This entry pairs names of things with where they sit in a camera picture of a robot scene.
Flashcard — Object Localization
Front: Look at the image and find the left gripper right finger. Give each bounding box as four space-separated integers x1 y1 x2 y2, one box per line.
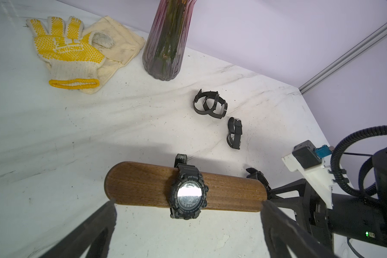
260 201 336 258

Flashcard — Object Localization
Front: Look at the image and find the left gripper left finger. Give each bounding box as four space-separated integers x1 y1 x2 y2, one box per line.
42 200 117 258

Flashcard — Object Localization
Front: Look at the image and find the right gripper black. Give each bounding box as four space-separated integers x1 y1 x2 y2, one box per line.
246 167 384 250

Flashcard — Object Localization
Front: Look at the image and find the wooden watch stand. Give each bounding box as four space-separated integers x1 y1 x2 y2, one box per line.
104 162 268 212

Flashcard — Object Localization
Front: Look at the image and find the black digital watch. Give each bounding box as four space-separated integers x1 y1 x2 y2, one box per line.
168 154 209 220

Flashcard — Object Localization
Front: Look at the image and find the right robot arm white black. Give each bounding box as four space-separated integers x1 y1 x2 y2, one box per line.
247 125 387 249

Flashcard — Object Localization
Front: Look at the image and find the black watch middle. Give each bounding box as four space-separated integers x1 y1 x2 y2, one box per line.
227 117 243 149

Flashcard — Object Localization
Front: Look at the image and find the black watch left pair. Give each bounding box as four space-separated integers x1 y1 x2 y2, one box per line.
193 90 228 119

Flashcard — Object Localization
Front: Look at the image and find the purple glass vase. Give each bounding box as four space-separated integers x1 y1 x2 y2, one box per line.
143 0 196 81

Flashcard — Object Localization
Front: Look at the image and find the yellow white work glove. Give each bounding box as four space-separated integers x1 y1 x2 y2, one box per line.
26 16 114 90

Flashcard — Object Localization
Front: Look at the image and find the aluminium frame rail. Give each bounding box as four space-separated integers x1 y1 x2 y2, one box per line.
299 23 387 95

